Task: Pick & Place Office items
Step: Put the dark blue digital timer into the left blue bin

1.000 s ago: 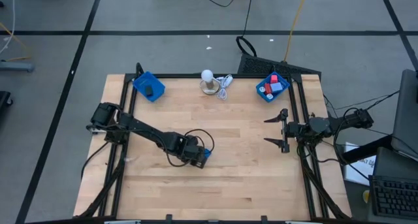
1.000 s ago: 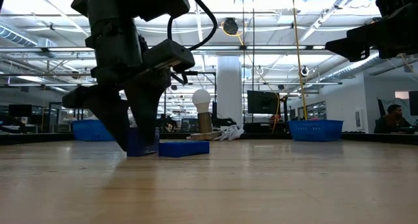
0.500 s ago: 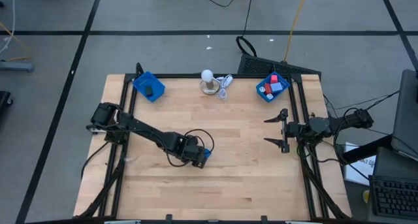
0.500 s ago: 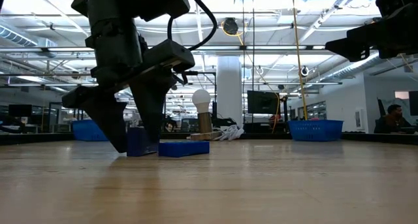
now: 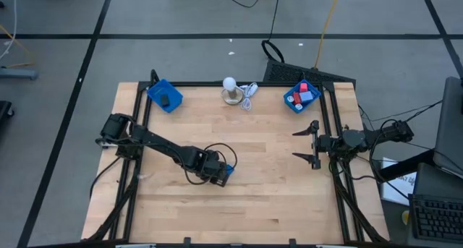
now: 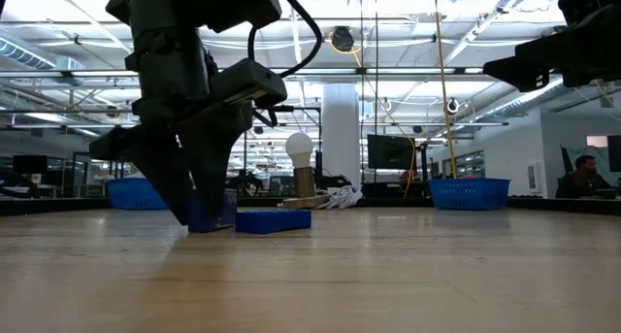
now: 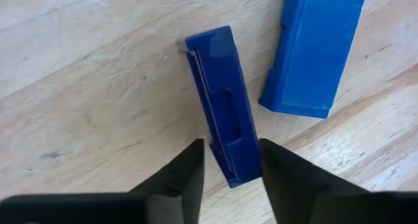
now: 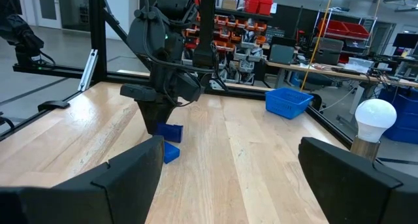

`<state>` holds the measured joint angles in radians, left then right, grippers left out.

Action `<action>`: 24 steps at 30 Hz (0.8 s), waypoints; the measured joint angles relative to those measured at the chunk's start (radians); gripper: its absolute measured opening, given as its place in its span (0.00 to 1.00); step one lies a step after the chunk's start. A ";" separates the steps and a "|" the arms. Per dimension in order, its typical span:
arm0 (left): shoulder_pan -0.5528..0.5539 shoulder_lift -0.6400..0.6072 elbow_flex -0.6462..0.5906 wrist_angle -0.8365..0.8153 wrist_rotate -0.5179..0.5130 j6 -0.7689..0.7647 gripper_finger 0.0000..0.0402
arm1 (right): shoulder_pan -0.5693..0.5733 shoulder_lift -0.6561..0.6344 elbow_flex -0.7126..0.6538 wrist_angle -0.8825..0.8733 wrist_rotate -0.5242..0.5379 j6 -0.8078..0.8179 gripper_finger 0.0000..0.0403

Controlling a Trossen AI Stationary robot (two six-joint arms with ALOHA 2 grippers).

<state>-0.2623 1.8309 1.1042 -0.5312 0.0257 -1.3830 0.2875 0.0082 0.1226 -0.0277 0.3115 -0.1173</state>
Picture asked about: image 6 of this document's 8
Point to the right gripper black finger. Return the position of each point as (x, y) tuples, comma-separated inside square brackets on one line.
[(519, 73), (553, 44)]

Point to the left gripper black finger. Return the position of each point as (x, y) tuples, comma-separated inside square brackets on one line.
[(155, 163), (213, 153)]

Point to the dark navy narrow charger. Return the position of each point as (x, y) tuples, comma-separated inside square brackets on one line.
[(232, 209)]

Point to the bright blue charger block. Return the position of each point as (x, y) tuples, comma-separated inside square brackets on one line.
[(273, 222)]

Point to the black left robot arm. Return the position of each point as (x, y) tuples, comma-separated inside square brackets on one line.
[(194, 3)]

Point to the blue plastic bin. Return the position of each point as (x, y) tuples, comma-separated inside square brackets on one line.
[(468, 194), (131, 194)]

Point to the bulb lamp with wooden base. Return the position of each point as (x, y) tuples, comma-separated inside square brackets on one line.
[(299, 151)]

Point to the person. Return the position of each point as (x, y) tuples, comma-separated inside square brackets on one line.
[(582, 180)]

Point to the small dark monitor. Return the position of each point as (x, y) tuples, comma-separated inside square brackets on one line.
[(29, 164)]

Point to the black monitor by pillar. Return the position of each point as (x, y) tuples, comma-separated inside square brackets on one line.
[(390, 152)]

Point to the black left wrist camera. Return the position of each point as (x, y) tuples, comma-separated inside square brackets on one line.
[(247, 80)]

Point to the black background rig frame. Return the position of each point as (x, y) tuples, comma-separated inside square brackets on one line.
[(296, 109)]

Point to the dark wall screen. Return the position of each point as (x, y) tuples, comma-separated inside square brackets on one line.
[(615, 153)]

